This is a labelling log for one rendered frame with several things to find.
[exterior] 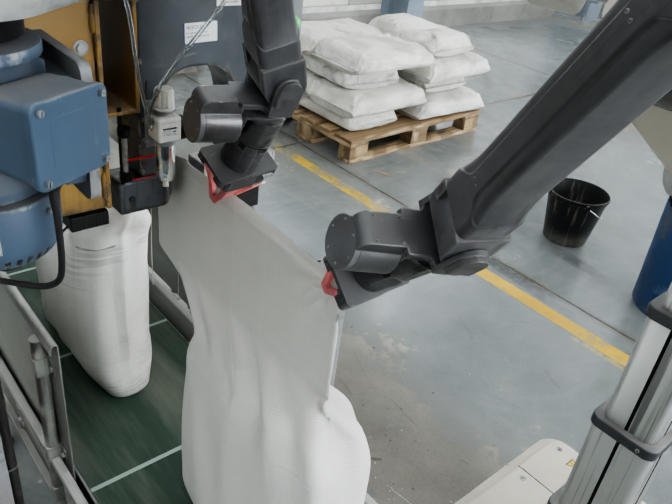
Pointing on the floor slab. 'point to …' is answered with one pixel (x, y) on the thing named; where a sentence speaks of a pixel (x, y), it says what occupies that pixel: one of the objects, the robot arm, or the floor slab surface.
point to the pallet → (355, 140)
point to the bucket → (573, 211)
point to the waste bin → (656, 263)
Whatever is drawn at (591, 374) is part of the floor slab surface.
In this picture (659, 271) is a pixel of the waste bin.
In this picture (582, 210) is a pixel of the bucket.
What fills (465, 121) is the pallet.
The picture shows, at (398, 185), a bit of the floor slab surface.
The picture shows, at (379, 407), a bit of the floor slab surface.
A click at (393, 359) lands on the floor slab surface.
